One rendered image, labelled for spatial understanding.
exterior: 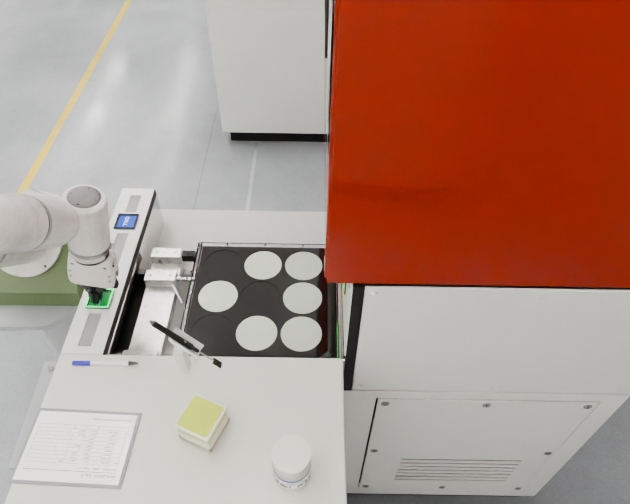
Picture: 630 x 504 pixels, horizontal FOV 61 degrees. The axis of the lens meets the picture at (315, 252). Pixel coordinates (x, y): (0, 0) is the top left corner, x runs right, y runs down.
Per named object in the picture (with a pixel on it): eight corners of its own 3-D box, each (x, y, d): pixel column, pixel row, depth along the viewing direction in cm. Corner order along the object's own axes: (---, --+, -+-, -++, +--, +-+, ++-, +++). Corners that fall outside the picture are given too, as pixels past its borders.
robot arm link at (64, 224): (-63, 230, 82) (34, 227, 113) (40, 259, 83) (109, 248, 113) (-48, 173, 82) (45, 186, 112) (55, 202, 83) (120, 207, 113)
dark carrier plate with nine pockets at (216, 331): (327, 249, 149) (327, 248, 149) (327, 358, 126) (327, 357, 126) (203, 247, 149) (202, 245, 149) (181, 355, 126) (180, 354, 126)
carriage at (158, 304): (186, 259, 152) (184, 252, 150) (159, 375, 127) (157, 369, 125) (157, 259, 152) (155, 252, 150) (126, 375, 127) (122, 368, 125)
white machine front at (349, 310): (342, 171, 183) (349, 61, 153) (351, 390, 129) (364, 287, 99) (333, 171, 183) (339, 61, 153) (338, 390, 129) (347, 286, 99)
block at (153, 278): (178, 277, 144) (176, 269, 141) (176, 287, 141) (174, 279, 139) (148, 276, 144) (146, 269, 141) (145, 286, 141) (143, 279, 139)
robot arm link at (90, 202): (55, 249, 110) (100, 261, 111) (46, 203, 101) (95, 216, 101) (75, 221, 116) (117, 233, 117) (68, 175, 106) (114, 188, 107)
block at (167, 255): (183, 254, 149) (182, 247, 147) (181, 264, 147) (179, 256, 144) (155, 254, 149) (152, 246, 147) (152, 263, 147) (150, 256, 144)
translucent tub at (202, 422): (231, 421, 108) (227, 406, 103) (211, 455, 103) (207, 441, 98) (199, 407, 110) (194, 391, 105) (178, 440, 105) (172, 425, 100)
